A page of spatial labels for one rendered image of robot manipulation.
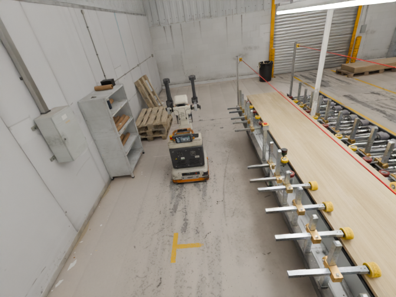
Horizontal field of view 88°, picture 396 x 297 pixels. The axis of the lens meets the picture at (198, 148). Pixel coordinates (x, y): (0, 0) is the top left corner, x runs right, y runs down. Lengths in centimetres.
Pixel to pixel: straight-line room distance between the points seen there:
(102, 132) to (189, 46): 652
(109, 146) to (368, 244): 350
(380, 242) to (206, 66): 859
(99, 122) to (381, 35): 1096
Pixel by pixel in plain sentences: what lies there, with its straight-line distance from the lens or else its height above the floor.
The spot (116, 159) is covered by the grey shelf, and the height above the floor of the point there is 44.
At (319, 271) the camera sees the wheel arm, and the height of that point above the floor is 96.
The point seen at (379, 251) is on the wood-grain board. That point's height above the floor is 90.
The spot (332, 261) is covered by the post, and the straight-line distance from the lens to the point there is 163.
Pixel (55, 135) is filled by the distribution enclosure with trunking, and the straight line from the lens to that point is 294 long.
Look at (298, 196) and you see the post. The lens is 187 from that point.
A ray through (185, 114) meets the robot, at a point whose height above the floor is 112.
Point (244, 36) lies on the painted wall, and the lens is 959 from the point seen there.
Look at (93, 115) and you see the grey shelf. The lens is 368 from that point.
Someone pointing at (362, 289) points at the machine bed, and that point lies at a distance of 190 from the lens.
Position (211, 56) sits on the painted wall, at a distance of 950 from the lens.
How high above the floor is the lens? 233
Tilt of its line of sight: 31 degrees down
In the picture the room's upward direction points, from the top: 9 degrees counter-clockwise
